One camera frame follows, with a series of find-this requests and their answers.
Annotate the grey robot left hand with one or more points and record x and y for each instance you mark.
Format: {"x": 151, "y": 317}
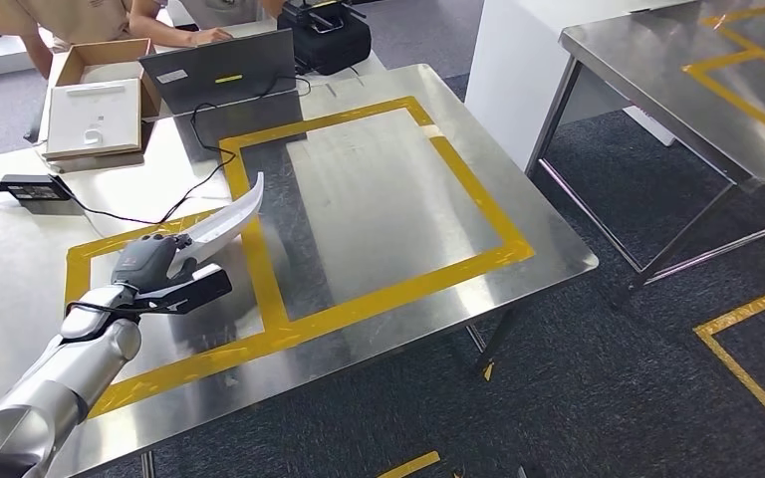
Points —
{"x": 145, "y": 264}

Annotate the person's hand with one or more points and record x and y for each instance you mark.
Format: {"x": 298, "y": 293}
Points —
{"x": 209, "y": 36}

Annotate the white curved plastic car part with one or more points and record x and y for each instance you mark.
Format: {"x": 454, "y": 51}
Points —
{"x": 224, "y": 224}

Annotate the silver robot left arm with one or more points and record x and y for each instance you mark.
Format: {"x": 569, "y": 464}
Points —
{"x": 59, "y": 376}

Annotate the person's forearm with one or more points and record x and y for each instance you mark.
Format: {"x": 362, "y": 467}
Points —
{"x": 158, "y": 23}

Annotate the stainless steel workbench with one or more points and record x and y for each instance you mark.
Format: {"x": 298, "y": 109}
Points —
{"x": 389, "y": 198}

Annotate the person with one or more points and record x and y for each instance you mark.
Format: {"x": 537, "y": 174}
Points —
{"x": 72, "y": 16}
{"x": 224, "y": 8}

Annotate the dark grey laptop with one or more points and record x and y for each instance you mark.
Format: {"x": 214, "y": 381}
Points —
{"x": 217, "y": 72}

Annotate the yellow tape square on bench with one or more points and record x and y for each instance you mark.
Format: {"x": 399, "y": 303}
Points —
{"x": 491, "y": 204}
{"x": 77, "y": 277}

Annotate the black equipment bag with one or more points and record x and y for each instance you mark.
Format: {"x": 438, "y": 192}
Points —
{"x": 330, "y": 39}

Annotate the black power adapter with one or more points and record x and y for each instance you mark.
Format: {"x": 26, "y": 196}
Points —
{"x": 39, "y": 192}

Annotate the white flat box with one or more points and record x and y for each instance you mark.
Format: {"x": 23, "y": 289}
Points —
{"x": 92, "y": 119}

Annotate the open cardboard box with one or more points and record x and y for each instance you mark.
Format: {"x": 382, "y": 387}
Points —
{"x": 69, "y": 66}

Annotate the white pillar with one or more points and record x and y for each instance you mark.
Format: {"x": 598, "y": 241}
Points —
{"x": 514, "y": 66}

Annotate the yellow floor tape square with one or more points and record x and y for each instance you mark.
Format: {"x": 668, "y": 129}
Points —
{"x": 409, "y": 465}

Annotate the small yellow tape piece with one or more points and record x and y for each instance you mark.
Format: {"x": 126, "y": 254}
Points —
{"x": 488, "y": 371}

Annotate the stainless steel table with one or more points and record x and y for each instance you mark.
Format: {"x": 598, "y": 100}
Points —
{"x": 653, "y": 79}

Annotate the yellow tape outline on table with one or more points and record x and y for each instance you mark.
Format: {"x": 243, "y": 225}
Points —
{"x": 739, "y": 99}

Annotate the yellow floor tape outline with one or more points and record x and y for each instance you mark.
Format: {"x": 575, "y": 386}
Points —
{"x": 752, "y": 389}

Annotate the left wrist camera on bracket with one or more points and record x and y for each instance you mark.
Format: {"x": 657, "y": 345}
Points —
{"x": 191, "y": 293}

